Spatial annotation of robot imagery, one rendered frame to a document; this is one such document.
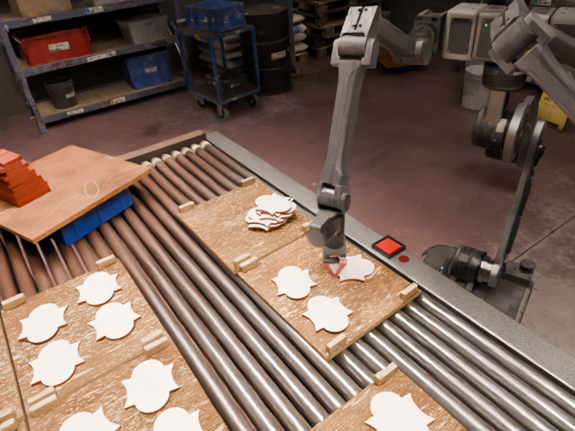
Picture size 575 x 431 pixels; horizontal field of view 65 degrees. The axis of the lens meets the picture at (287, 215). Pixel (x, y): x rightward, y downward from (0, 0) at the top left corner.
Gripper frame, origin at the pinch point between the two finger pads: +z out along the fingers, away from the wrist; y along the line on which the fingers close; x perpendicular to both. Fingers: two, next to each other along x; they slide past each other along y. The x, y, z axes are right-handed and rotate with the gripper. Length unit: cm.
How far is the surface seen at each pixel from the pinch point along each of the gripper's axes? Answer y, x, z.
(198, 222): -27, -47, 1
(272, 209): -24.3, -19.5, -5.0
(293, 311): 16.2, -11.6, 1.4
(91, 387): 39, -59, 2
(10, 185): -25, -107, -17
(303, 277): 4.0, -9.1, 0.3
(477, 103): -336, 157, 83
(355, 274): 3.5, 6.0, 0.1
